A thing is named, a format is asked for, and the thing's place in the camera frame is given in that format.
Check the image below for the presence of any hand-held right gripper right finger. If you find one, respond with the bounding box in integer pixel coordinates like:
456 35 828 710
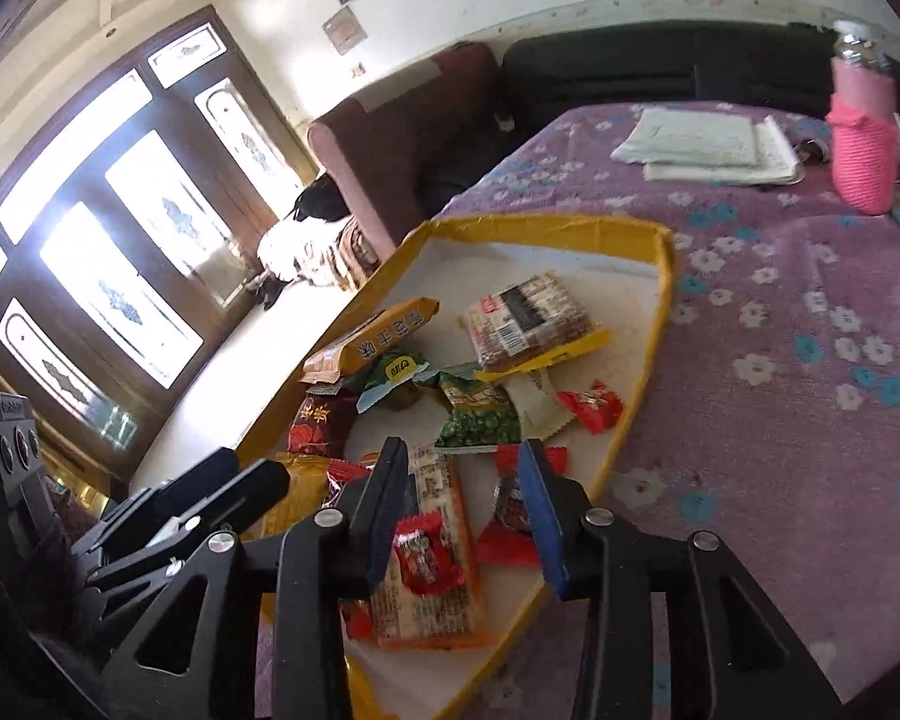
517 439 845 720

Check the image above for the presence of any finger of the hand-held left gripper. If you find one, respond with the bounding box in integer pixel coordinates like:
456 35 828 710
105 446 241 524
82 457 292 587

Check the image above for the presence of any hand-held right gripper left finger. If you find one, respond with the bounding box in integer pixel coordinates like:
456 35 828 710
94 436 411 720

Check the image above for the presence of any red and black snack packet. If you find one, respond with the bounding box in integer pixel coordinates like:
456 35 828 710
491 445 569 533

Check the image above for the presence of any red candy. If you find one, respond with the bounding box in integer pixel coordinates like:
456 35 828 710
341 598 376 640
555 381 625 436
322 457 372 511
392 510 466 590

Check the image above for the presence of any green peas snack packet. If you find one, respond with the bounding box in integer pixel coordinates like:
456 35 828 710
435 371 522 453

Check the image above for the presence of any orange brown snack packet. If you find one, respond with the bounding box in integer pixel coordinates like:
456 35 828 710
300 298 440 385

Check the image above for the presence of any yellow packet of brown snacks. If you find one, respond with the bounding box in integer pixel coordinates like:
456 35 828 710
461 272 612 383

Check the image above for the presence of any yellow cardboard tray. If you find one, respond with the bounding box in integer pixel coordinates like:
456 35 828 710
236 214 676 720

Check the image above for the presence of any long orange clear snack packet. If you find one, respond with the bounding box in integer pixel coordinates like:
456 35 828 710
371 444 496 652

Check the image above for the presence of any yellow snack packet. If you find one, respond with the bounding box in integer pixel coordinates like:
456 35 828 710
259 454 331 537

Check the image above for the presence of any dark red snack packet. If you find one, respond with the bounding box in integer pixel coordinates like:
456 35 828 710
287 382 361 458

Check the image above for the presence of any black and white patterned cloth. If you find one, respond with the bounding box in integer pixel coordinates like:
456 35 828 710
259 172 380 312

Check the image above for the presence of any wooden glass panel door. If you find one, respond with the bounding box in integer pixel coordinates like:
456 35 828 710
0 4 308 481

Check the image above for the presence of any purple floral blanket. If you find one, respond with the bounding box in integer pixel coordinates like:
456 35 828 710
247 99 900 720

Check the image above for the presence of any maroon armchair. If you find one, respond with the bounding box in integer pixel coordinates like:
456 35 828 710
306 41 500 248

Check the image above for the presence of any white folded cloth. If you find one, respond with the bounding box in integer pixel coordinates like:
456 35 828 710
611 106 758 166

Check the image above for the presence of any white notebook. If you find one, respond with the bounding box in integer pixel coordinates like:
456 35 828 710
641 116 807 187

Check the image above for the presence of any black sofa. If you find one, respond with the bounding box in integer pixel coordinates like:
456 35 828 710
420 19 900 218

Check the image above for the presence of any pink sleeved bottle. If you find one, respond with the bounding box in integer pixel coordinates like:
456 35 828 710
826 19 900 215

